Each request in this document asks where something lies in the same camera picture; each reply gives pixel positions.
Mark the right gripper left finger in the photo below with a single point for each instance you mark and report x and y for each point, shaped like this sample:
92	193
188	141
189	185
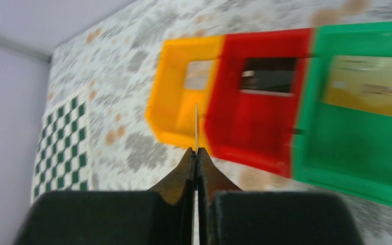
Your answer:
163	214

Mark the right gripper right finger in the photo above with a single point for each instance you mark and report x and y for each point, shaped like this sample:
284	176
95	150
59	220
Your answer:
229	215

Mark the thin silver card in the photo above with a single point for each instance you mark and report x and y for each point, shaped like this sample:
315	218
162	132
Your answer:
196	135

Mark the silver card in yellow bin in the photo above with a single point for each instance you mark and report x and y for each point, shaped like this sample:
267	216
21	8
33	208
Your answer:
197	74

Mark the black card in red bin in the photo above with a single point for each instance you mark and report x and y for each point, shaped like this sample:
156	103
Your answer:
268	76

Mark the gold card in green bin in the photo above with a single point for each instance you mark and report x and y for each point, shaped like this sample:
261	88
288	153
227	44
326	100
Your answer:
361	83

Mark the red plastic bin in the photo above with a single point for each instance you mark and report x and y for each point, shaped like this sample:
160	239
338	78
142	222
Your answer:
252	129

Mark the yellow plastic bin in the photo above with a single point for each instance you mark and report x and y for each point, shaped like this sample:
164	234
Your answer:
170	110

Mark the green white chessboard mat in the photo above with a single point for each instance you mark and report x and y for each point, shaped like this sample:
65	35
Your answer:
63	154

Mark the green plastic bin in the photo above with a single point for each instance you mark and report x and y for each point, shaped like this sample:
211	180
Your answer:
340	148

